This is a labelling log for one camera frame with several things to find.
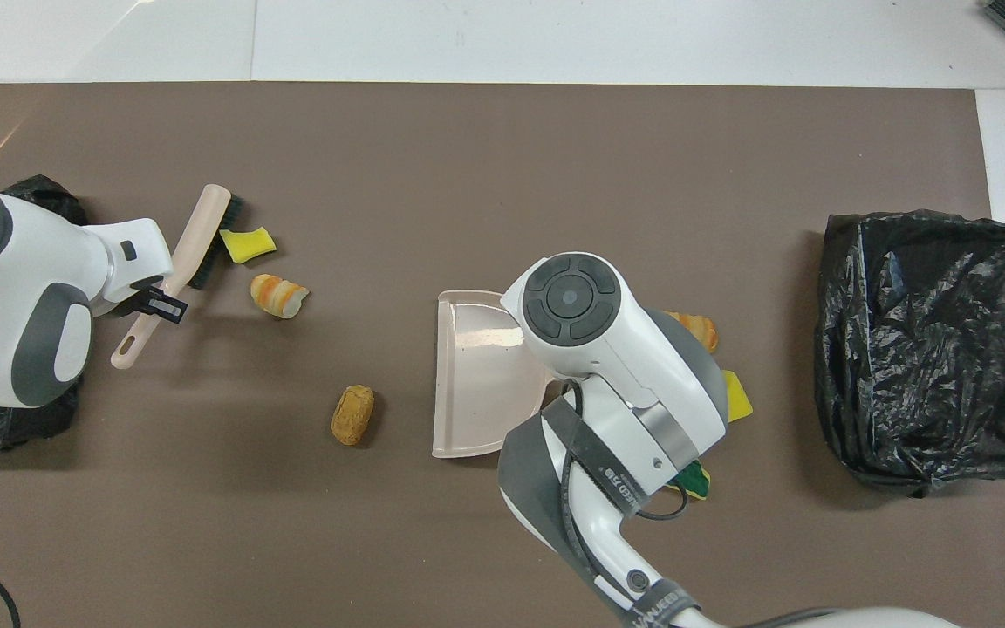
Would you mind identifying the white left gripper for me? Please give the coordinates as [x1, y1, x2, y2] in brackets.
[84, 218, 189, 324]

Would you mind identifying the beige brush with black bristles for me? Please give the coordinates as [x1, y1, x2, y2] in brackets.
[110, 184, 245, 371]

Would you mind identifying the small yellow green sponge piece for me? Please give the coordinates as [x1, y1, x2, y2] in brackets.
[220, 227, 277, 264]

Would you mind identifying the striped orange croissant piece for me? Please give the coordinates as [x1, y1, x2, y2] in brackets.
[250, 274, 309, 320]
[667, 311, 720, 354]

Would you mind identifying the brown bread roll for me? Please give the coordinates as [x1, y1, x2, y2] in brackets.
[331, 385, 376, 447]

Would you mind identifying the beige plastic dustpan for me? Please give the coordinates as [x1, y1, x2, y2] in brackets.
[431, 290, 566, 460]

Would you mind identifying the brown table mat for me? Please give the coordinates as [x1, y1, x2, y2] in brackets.
[0, 82, 1005, 628]

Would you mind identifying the notched yellow sponge piece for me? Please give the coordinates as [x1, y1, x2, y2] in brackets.
[721, 370, 754, 424]

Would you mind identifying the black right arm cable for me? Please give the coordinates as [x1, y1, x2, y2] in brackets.
[560, 378, 689, 577]

